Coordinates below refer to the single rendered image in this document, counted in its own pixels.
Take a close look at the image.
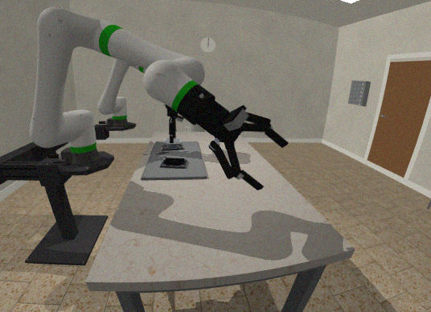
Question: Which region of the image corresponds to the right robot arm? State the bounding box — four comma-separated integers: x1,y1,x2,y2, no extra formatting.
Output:
29,6,215,166

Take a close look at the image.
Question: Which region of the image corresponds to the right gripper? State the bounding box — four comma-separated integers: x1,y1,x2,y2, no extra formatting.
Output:
197,101,288,190

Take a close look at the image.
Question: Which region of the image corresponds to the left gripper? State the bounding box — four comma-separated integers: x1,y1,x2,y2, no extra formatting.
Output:
167,109,178,143

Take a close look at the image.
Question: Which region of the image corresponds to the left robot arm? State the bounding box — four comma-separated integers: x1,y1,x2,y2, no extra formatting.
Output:
97,58,146,127

